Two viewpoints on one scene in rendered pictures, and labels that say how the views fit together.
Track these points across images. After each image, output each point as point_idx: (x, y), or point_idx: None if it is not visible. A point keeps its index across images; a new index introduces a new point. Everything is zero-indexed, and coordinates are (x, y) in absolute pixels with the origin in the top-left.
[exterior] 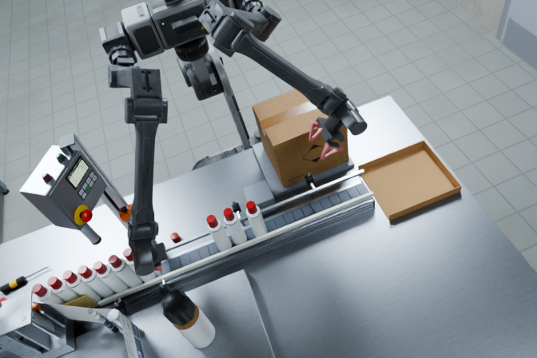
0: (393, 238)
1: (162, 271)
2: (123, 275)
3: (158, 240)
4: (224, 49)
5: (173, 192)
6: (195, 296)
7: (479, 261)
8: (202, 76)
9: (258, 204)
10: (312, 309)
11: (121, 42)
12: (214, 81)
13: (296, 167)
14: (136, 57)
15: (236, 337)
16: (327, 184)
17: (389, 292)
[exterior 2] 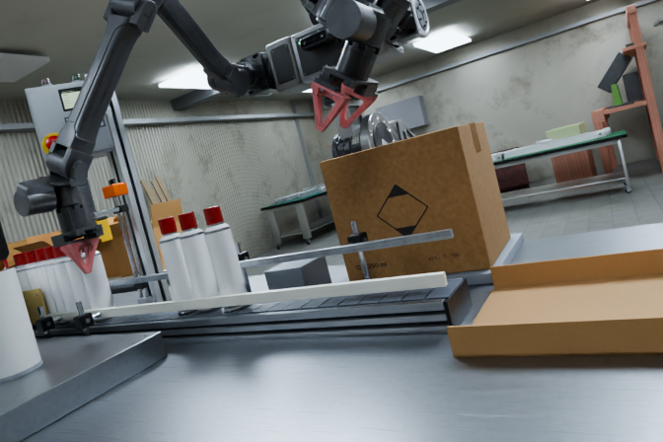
0: (417, 385)
1: (120, 316)
2: (69, 274)
3: None
4: None
5: (257, 281)
6: (88, 340)
7: None
8: (343, 129)
9: (275, 272)
10: (127, 427)
11: (256, 60)
12: (356, 140)
13: (368, 236)
14: (268, 83)
15: (13, 389)
16: (368, 241)
17: None
